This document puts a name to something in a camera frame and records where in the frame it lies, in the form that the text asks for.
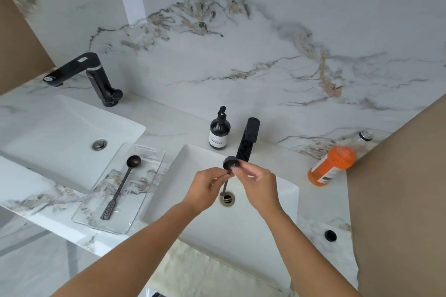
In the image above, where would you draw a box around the person's left hand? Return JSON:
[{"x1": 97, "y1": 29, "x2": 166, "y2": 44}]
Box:
[{"x1": 183, "y1": 167, "x2": 235, "y2": 216}]

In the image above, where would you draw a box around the person's right hand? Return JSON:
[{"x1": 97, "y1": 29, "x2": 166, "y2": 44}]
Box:
[{"x1": 231, "y1": 161, "x2": 285, "y2": 217}]

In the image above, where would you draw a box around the dark spoon with ball-end handle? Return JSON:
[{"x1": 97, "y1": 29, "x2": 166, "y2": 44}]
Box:
[{"x1": 220, "y1": 155, "x2": 241, "y2": 198}]

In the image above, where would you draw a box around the clear plastic tray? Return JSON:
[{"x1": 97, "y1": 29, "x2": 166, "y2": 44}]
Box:
[{"x1": 71, "y1": 142, "x2": 166, "y2": 235}]

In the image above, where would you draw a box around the dark spoon with perforated handle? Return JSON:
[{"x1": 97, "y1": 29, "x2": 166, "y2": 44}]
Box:
[{"x1": 100, "y1": 155, "x2": 142, "y2": 221}]

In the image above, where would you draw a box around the person's right forearm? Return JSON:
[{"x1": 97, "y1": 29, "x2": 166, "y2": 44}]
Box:
[{"x1": 263, "y1": 208, "x2": 363, "y2": 297}]

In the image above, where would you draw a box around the person's left forearm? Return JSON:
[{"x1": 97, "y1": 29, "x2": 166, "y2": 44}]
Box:
[{"x1": 52, "y1": 202, "x2": 206, "y2": 297}]

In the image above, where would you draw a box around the white rectangular sink basin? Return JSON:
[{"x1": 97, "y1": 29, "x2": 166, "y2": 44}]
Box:
[
  {"x1": 0, "y1": 94, "x2": 147, "y2": 194},
  {"x1": 143, "y1": 143, "x2": 300, "y2": 291}
]

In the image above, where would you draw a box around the black angular faucet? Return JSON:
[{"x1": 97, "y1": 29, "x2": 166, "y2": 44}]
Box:
[{"x1": 236, "y1": 117, "x2": 261, "y2": 163}]

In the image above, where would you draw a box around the dark soap pump bottle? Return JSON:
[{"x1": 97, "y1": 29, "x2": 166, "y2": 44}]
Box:
[{"x1": 209, "y1": 106, "x2": 231, "y2": 150}]

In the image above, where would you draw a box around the orange bottle with clear neck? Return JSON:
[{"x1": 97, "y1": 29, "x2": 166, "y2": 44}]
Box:
[{"x1": 307, "y1": 130, "x2": 374, "y2": 187}]

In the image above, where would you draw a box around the brown wooden panel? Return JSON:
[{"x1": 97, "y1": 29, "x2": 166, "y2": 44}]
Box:
[
  {"x1": 347, "y1": 95, "x2": 446, "y2": 297},
  {"x1": 0, "y1": 0, "x2": 56, "y2": 96}
]

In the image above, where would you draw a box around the black swivel faucet with label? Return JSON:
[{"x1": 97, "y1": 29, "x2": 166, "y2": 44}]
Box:
[{"x1": 43, "y1": 52, "x2": 123, "y2": 107}]

